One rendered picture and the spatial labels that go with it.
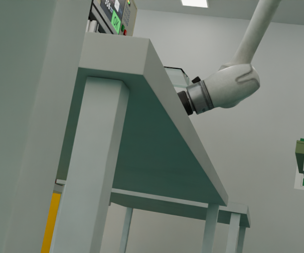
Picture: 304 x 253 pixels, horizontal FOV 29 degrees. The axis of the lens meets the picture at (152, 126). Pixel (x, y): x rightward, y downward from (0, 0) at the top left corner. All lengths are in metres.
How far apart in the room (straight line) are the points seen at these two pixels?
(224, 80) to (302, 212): 5.41
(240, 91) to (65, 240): 1.03
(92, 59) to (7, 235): 0.50
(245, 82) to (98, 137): 0.98
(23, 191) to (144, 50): 0.48
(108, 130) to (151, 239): 6.35
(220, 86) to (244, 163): 5.40
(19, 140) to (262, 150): 6.83
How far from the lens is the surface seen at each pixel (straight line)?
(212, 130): 7.16
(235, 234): 3.28
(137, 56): 0.75
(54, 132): 0.32
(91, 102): 0.78
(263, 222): 7.00
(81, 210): 0.76
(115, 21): 1.98
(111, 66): 0.75
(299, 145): 1.42
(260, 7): 1.81
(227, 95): 1.70
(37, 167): 0.30
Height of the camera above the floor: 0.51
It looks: 10 degrees up
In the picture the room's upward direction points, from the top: 10 degrees clockwise
